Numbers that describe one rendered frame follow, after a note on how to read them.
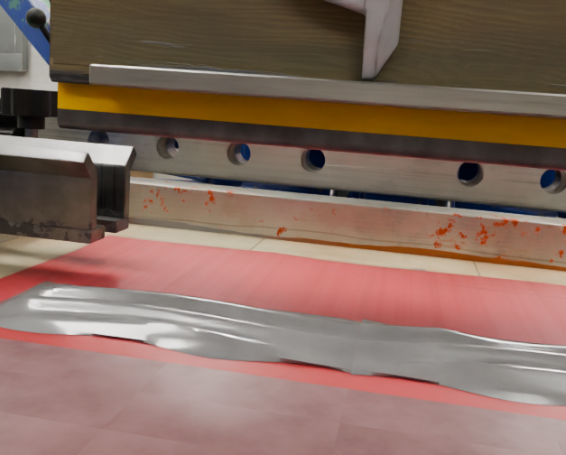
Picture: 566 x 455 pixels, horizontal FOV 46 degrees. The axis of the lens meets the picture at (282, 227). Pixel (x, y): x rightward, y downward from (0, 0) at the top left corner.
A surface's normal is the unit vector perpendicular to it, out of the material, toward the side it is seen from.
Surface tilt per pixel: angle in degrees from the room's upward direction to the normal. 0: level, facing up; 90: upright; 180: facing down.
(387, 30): 110
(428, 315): 0
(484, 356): 33
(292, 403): 0
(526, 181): 90
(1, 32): 90
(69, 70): 89
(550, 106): 89
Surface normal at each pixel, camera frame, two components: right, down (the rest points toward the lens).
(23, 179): -0.18, 0.17
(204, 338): -0.07, -0.69
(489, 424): 0.07, -0.98
